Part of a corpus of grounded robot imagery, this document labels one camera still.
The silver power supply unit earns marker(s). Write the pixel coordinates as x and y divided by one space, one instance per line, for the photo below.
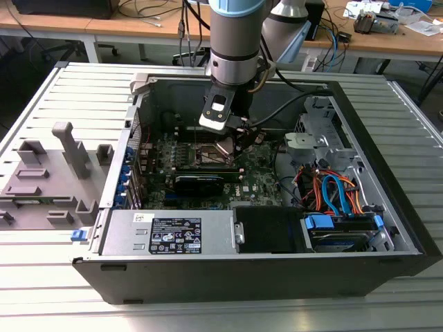
117 235

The silver metal drive cage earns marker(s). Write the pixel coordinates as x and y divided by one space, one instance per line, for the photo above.
308 141

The blue card retention clip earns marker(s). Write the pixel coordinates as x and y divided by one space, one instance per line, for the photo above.
122 187
120 201
126 170
130 154

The silver CPU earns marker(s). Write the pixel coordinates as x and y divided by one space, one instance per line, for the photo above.
226 145

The blue box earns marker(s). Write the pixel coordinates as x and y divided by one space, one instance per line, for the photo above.
412 3

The green motherboard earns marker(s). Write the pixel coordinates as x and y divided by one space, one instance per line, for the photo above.
257 176

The black desktop device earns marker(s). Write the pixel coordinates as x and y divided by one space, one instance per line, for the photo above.
315 24

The white paper sheet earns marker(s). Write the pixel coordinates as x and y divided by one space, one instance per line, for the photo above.
360 8
420 27

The black PC case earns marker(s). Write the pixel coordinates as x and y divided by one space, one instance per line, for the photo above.
225 280

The CPU heat sink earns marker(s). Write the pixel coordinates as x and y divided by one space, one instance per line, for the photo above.
363 22

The grey parts rack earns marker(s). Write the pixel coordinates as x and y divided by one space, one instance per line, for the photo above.
55 188

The wooden desk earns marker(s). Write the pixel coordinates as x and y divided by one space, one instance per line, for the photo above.
380 43
69 24

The green RAM stick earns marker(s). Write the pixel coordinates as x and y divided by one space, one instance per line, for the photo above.
232 177

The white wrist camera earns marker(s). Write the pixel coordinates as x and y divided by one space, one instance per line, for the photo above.
212 124

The pale blue teach pendant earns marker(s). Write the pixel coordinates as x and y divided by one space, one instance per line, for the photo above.
298 43

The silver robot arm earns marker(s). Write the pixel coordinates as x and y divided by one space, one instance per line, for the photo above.
235 34

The black graphics card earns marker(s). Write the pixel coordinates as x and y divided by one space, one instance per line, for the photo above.
197 188

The round coin battery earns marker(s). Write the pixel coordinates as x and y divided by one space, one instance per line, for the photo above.
260 139

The black chair base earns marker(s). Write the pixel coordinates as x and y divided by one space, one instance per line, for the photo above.
185 57
65 48

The blue plastic latch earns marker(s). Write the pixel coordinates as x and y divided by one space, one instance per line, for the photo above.
78 236

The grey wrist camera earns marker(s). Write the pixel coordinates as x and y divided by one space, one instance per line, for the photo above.
268 67

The CPU socket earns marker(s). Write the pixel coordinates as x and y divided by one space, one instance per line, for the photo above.
207 157

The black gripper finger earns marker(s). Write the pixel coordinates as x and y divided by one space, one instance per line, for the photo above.
246 133

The grey metal box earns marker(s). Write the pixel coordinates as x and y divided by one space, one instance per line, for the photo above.
386 25

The black box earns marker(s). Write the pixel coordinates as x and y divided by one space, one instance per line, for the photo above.
62 8

